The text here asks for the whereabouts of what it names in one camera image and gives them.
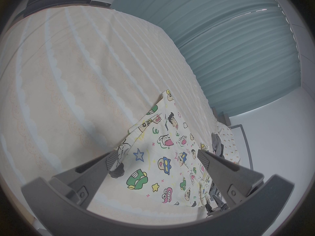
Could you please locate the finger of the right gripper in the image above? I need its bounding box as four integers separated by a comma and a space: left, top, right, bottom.
211, 194, 228, 209

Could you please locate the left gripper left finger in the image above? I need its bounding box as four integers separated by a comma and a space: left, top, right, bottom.
50, 150, 118, 209

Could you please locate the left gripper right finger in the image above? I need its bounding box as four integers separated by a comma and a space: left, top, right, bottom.
197, 149, 264, 209

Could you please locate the white printed pyjama top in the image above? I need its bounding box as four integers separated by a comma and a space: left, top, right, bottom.
113, 89, 222, 208

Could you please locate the pile of clothes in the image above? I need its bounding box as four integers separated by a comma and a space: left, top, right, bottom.
208, 132, 226, 199

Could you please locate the bed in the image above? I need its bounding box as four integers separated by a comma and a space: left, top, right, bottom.
0, 3, 254, 230

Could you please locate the white printed pillow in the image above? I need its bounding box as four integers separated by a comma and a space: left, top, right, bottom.
217, 122, 242, 165

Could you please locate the grey bedside table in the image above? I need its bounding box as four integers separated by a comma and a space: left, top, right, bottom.
212, 107, 230, 126

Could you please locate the blue-green curtain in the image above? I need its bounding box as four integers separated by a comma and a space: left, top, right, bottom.
112, 0, 302, 116

